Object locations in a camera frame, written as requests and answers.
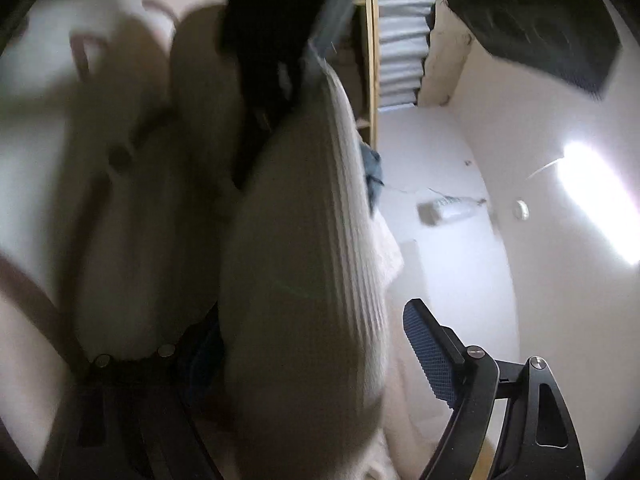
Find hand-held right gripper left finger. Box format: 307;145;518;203
40;305;226;480

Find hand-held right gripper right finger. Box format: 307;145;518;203
403;298;587;480

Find beige garment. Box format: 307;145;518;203
167;5;406;480

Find pile of mixed clothes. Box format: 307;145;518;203
0;0;236;461

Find white curtain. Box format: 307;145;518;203
375;0;438;108

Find blue denim jeans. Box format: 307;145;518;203
360;142;386;211

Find black garment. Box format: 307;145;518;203
217;0;351;186

